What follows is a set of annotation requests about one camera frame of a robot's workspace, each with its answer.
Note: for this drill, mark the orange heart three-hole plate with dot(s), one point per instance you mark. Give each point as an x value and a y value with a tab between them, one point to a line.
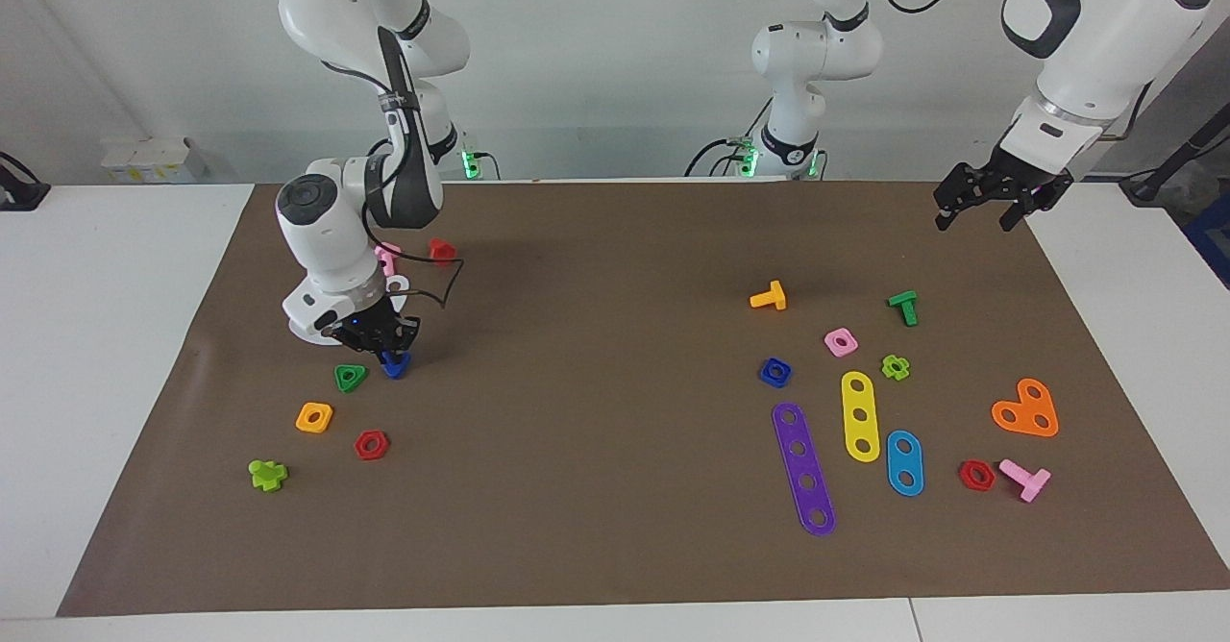
1026	411

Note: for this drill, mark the purple four-hole plate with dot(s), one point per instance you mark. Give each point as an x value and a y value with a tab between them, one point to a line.
803	465

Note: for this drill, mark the black pole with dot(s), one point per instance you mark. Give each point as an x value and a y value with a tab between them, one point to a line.
1177	157

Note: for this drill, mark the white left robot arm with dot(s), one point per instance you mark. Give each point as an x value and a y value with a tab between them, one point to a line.
1095	37

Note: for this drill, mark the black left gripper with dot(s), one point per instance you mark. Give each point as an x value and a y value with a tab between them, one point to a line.
1019	181

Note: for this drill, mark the white box with yellow labels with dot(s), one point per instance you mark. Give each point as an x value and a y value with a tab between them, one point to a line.
154	160

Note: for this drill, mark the blue two-hole plate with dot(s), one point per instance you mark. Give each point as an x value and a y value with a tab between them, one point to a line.
904	463

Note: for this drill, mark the orange plastic toy bolt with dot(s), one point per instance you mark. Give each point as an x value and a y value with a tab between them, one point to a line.
772	298

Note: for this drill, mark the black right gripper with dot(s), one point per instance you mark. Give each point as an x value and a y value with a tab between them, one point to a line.
360	330

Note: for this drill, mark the pink plastic toy bolt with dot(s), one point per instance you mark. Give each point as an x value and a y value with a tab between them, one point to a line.
1028	481
391	259

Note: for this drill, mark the lime cross-head toy bolt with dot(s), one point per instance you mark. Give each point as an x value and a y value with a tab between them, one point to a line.
265	477

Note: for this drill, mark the lime flower toy nut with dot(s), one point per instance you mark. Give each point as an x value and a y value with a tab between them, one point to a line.
903	363

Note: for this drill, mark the black clamp stand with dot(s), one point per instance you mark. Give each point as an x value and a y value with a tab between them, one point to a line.
19	195

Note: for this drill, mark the orange square toy nut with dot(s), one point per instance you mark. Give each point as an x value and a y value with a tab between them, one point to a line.
327	411

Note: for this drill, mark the green plastic toy bolt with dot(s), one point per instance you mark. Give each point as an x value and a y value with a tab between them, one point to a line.
904	306

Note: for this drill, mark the blue triangle-head toy bolt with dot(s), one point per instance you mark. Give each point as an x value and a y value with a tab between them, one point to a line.
394	366

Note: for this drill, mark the blue square toy nut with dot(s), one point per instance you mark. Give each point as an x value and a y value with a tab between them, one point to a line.
786	369

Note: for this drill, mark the red hexagon toy nut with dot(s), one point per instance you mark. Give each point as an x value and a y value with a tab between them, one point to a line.
965	477
359	448

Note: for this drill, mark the yellow three-hole plate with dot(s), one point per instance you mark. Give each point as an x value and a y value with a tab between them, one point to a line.
858	400

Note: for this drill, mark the white curved five-hole plate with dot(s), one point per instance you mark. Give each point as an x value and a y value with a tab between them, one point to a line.
405	283

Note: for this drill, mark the blue box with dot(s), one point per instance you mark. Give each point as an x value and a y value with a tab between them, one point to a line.
1213	238

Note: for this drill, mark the red plastic toy bolt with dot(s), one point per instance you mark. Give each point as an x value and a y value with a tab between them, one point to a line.
442	253

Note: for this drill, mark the brown table mat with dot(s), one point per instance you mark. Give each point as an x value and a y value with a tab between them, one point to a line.
577	488

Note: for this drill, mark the pink square toy nut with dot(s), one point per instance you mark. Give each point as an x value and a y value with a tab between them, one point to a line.
852	346

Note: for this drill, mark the green triangle toy nut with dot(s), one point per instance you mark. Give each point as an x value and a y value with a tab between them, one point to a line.
361	371

